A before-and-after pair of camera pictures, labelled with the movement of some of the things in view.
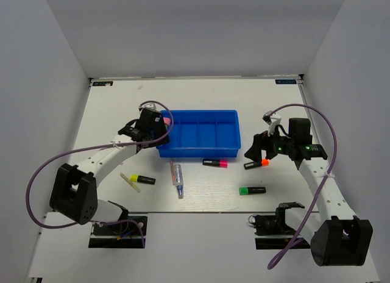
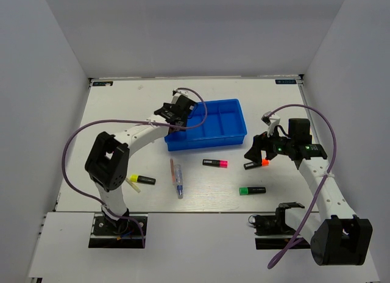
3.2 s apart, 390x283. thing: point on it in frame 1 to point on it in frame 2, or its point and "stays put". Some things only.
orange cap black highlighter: x=264 y=162 stays put
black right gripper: x=261 y=141 stays put
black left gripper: x=161 y=127 to x=167 y=106
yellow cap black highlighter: x=134 y=177 stays put
